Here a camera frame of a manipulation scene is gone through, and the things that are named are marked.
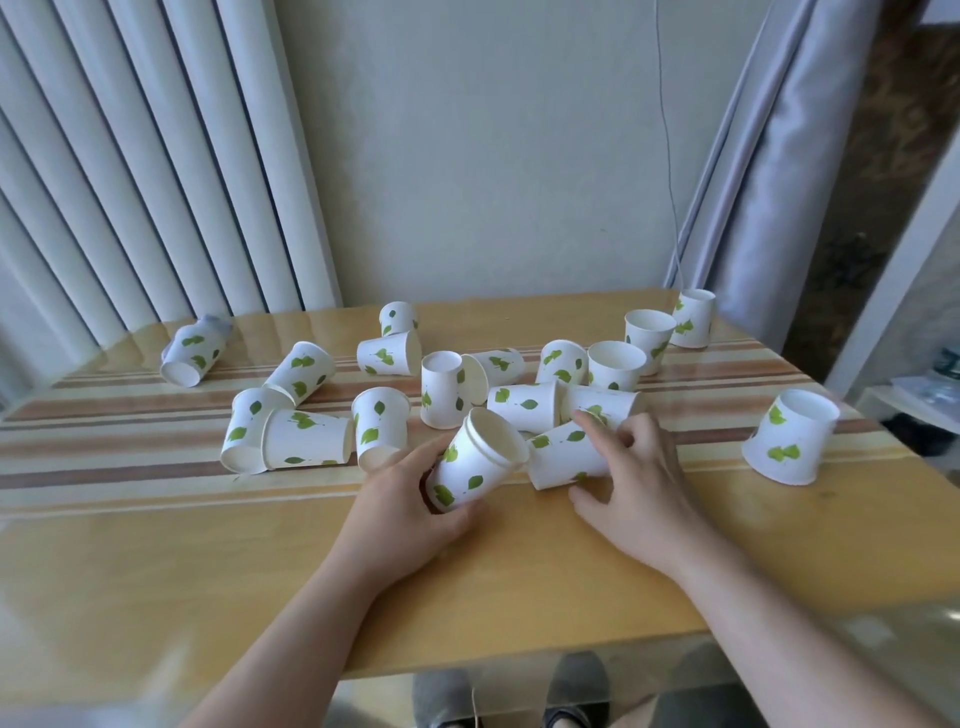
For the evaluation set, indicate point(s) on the grey slipper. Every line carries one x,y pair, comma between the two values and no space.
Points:
577,686

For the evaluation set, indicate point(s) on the person's right hand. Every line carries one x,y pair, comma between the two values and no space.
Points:
645,495

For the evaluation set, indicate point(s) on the person's left hand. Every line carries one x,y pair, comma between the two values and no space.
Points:
386,510

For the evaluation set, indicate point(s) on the white door frame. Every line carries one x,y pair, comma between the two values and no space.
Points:
900,262

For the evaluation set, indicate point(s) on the white low shelf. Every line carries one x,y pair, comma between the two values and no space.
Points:
911,401

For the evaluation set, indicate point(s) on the person's right forearm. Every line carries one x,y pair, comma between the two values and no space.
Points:
780,645

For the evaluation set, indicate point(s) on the person's left forearm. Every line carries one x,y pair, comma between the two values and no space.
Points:
300,637

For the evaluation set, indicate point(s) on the striped table runner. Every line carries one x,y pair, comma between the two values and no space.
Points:
150,450

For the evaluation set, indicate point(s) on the person's right thumb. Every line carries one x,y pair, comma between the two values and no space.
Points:
592,501

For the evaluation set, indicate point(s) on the grey curtain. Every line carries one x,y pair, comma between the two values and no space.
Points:
772,172

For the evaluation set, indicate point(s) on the person's left thumb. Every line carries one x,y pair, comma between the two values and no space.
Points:
420,456

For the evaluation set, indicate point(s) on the white leaf-print paper cup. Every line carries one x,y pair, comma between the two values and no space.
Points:
480,461
562,457

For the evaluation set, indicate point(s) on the scatter of leaf-print cups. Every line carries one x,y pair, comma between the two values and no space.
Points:
525,405

